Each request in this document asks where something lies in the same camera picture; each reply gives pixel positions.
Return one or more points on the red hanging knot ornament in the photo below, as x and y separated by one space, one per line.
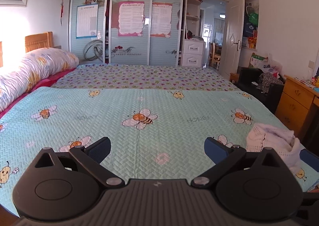
61 8

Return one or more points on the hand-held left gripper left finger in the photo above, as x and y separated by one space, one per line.
101 147

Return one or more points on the small wooden stool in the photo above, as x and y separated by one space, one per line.
234 78

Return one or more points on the heart print bed sheet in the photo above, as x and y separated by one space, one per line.
139 76

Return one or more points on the magenta bed sheet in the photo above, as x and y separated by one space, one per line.
53 78

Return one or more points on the pink bordered poster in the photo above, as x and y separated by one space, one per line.
130 18

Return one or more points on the colourful snack packets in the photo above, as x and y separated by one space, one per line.
251 41

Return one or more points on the mint bee print bedspread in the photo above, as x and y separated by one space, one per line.
174 116

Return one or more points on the wooden chair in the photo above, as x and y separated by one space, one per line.
214 56

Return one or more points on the white black-striped knit sweater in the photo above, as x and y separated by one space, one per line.
269 136

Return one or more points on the white room door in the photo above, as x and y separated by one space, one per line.
231 41

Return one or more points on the green white cardboard box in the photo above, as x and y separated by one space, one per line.
256 60

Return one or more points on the floral rolled duvet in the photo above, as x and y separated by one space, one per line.
30 69

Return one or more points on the white drawer cabinet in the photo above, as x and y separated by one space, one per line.
192 56

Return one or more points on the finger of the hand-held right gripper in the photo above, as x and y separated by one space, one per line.
310 158

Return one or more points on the green hanging bag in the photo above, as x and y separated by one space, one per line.
253 18

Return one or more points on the dark blue hanging bag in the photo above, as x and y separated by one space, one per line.
249 30

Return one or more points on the black white patterned garment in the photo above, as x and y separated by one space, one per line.
268 80

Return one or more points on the blue bordered wall chart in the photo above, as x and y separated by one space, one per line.
87 22

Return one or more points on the wooden headboard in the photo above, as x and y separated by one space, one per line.
38 41

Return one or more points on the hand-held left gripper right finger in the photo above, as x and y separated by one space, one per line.
214 150

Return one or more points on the wooden desk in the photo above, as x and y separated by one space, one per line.
291 101

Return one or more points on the sliding door wardrobe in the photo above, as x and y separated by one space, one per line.
164 49

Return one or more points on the white plastic bag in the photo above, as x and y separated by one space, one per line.
273 66

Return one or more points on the orange bordered poster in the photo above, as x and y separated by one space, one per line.
161 19

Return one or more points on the black armchair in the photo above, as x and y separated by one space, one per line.
249 79

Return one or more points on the white corner shelf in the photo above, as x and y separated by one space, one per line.
193 2

